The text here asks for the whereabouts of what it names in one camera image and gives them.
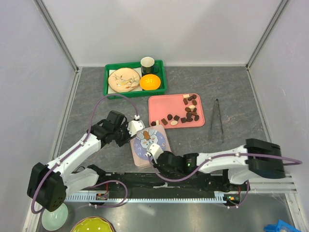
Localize silver tin lid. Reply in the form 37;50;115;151
130;125;171;166

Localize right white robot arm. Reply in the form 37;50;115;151
153;138;285;190

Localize dark green mug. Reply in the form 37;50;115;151
140;57;159;75

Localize light blue cable duct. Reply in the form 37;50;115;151
65;191;227;203

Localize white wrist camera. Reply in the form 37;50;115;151
146;144;163;159
127;120;145;137

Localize pink chocolate tin box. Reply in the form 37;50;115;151
137;164;153;170

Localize beige floral plate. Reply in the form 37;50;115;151
108;68;140;93

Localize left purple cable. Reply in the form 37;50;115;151
31;94;140;215

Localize blue plastic object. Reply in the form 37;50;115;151
264;219;300;232

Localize green plastic crate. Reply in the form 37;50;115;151
103;60;167;99

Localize pale green bowl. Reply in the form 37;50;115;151
41;203;69;231

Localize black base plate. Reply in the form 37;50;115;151
70;172;249;199

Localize orange bowl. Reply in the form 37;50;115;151
140;74;161;90

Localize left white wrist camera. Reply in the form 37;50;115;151
127;120;145;137

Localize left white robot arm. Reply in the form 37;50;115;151
27;111;144;212

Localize metal serving tongs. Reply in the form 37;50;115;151
208;98;225;143

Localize yellow bowl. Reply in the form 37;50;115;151
71;217;115;232

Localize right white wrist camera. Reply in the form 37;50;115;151
146;144;163;159

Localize pink plastic tray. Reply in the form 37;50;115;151
148;93;205;129

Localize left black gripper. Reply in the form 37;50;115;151
113;121;137;147

